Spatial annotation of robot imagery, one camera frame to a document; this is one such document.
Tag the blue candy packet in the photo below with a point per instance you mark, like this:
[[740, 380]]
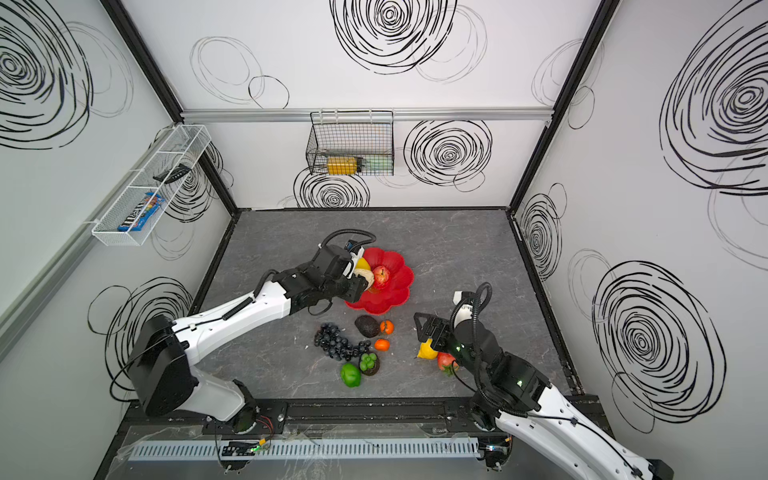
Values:
[[142, 212]]

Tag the yellow fake lemon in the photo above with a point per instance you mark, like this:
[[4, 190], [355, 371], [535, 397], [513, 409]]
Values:
[[363, 264]]

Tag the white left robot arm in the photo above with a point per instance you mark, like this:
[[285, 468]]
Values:
[[162, 365]]

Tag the orange fake tangerine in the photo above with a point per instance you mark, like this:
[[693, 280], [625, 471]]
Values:
[[382, 345], [387, 327]]

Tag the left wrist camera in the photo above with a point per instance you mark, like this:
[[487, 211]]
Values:
[[355, 248]]

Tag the white wire wall shelf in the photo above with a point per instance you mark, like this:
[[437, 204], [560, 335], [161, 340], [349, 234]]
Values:
[[185, 200]]

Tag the black remote control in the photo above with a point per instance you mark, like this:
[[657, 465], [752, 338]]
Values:
[[172, 175]]

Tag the yellow box in basket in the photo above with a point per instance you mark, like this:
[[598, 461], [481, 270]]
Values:
[[343, 165]]

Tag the black wire wall basket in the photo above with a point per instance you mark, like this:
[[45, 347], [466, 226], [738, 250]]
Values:
[[348, 133]]

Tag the lower orange fake tangerine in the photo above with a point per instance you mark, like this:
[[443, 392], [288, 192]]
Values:
[[382, 345]]

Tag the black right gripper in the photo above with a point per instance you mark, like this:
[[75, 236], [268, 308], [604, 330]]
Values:
[[435, 329]]

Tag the green fake pepper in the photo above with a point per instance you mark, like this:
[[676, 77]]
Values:
[[350, 375]]

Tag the white slotted cable duct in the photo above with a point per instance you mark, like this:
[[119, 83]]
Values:
[[307, 449]]

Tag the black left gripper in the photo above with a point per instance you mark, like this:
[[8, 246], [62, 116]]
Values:
[[351, 285]]

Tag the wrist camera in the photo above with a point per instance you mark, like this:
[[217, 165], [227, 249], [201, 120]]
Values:
[[355, 248], [463, 307]]

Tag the small yellow fake pear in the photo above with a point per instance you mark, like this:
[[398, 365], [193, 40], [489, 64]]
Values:
[[426, 351]]

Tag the dark fake avocado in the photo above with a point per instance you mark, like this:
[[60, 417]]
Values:
[[368, 326]]

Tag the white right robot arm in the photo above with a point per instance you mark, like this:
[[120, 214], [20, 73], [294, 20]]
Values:
[[514, 397]]

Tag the red flower-shaped fruit bowl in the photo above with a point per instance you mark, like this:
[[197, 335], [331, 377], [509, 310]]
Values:
[[394, 291]]

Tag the red fake apple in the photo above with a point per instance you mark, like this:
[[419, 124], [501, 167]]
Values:
[[381, 276]]

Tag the green fake mangosteen half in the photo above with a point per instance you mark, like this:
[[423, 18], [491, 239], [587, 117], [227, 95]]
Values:
[[369, 364]]

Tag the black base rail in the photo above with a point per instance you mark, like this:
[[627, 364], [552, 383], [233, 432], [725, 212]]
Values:
[[436, 415]]

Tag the dark fake grape bunch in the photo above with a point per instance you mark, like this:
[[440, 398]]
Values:
[[332, 341]]

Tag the green box in basket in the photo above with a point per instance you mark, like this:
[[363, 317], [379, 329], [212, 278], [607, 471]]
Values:
[[377, 165]]

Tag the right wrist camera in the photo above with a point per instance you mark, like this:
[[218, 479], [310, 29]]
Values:
[[463, 307]]

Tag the upper orange fake tangerine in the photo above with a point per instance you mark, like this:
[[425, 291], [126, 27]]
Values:
[[387, 327]]

